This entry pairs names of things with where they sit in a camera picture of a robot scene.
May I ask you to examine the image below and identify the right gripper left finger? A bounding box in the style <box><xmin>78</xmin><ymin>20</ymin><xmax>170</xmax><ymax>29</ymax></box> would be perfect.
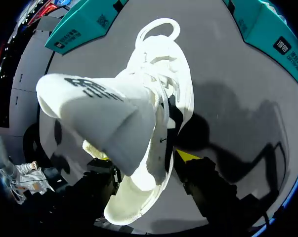
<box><xmin>72</xmin><ymin>158</ymin><xmax>123</xmax><ymax>213</ymax></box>

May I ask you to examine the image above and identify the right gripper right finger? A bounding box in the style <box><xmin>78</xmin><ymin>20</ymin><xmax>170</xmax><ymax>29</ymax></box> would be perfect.
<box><xmin>174</xmin><ymin>149</ymin><xmax>239</xmax><ymax>219</ymax></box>

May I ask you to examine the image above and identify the white shoe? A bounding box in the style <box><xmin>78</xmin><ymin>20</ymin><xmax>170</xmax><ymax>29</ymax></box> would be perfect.
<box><xmin>36</xmin><ymin>17</ymin><xmax>195</xmax><ymax>227</ymax></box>

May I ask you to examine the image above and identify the person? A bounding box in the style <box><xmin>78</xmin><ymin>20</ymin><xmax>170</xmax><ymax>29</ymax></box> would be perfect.
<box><xmin>0</xmin><ymin>134</ymin><xmax>56</xmax><ymax>205</ymax></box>

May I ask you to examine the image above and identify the teal box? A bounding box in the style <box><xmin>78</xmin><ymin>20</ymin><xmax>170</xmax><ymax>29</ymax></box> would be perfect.
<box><xmin>44</xmin><ymin>0</ymin><xmax>130</xmax><ymax>55</ymax></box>
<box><xmin>222</xmin><ymin>0</ymin><xmax>298</xmax><ymax>86</ymax></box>

